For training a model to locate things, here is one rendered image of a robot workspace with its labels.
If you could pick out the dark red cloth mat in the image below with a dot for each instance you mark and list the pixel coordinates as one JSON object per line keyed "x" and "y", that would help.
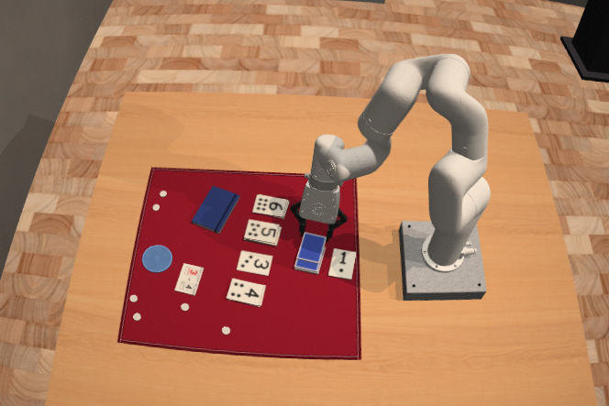
{"x": 231, "y": 352}
{"x": 301, "y": 313}

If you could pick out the blue flat disc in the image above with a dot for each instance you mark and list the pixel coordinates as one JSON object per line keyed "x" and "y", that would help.
{"x": 157, "y": 259}

